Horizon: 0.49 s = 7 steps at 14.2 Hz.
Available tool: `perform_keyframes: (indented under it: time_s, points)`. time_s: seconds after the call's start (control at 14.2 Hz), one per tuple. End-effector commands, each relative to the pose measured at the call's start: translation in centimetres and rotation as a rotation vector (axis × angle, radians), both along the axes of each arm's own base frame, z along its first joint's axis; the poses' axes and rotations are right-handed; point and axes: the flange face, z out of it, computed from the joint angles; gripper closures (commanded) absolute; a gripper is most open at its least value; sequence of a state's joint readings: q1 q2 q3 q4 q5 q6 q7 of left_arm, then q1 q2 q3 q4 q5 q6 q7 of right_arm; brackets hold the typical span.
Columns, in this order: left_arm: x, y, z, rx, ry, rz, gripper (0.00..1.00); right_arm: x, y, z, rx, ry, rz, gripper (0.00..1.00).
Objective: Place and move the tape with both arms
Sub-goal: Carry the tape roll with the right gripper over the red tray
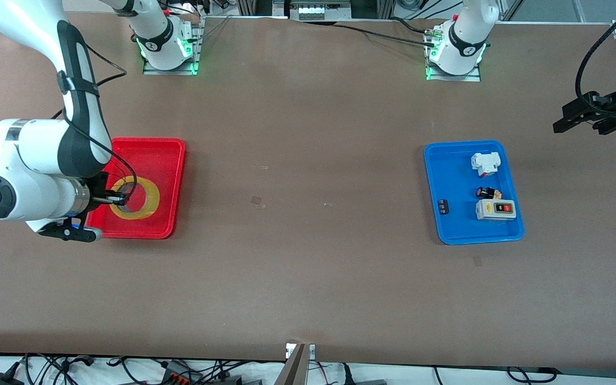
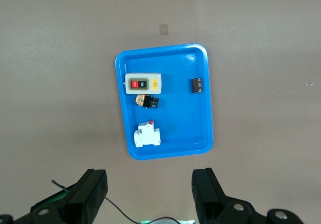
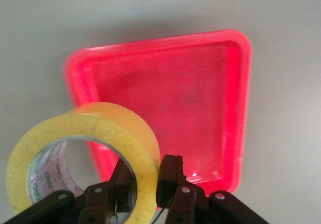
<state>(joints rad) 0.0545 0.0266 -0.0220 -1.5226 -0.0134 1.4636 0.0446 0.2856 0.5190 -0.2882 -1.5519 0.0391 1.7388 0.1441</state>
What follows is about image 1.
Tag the black orange push button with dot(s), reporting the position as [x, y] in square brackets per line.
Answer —
[484, 192]

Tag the aluminium frame rig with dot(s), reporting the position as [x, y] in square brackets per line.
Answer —
[313, 10]

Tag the camera mount post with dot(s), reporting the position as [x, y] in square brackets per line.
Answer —
[294, 371]

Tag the yellow packing tape roll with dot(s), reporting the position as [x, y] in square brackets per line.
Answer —
[150, 206]

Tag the white circuit breaker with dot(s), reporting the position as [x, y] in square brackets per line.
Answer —
[487, 161]

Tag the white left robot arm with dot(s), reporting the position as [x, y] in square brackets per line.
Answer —
[466, 37]

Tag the dark cylindrical capacitor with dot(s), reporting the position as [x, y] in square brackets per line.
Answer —
[443, 207]

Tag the blue plastic tray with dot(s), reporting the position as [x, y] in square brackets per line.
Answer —
[463, 227]

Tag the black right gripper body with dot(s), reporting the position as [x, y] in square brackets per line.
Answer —
[98, 191]

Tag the grey on-off switch box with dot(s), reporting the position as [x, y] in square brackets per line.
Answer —
[487, 211]

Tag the red plastic tray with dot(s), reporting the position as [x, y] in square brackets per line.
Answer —
[166, 160]

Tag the black power adapter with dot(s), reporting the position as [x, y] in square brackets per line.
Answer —
[0, 380]

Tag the orange black power strip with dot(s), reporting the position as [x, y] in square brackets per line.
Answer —
[177, 374]

